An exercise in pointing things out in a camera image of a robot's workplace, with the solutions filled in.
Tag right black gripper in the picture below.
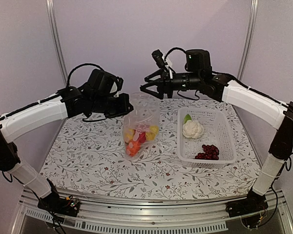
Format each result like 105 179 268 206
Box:
140 68 201 99

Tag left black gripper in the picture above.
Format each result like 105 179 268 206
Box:
91 92 134 118

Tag clear zip top bag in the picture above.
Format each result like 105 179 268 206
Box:
123 93 160 160

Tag red toy bell pepper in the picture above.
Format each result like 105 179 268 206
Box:
133 131 147 144

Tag orange toy pumpkin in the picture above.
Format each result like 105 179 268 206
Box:
126 141 141 156

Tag white toy cauliflower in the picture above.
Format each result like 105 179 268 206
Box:
182 114 204 139

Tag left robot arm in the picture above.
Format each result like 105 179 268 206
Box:
0 69 133 212

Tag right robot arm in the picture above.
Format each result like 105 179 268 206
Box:
140 49 293 213

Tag floral table mat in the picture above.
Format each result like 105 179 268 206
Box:
41 99 260 200

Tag white plastic basket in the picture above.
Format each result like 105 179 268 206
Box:
176 107 237 168

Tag dark red toy grapes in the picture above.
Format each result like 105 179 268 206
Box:
195 144 219 160

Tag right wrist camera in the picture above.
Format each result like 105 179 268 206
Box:
151 49 174 73

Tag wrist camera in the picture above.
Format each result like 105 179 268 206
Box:
151 49 174 73
110 77 124 98

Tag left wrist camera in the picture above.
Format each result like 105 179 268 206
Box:
110 77 124 98

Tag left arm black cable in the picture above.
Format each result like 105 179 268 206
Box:
65 63 105 90

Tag front aluminium rail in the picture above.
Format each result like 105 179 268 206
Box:
11 189 293 234

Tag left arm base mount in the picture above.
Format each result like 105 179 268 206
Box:
38 179 81 217

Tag left aluminium frame post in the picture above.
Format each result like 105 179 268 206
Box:
45 0 68 85

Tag aluminium frame post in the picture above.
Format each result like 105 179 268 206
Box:
45 0 68 85
237 0 259 80

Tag right aluminium frame post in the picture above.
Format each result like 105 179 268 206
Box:
237 0 259 80

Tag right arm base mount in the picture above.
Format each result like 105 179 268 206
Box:
226 190 268 229

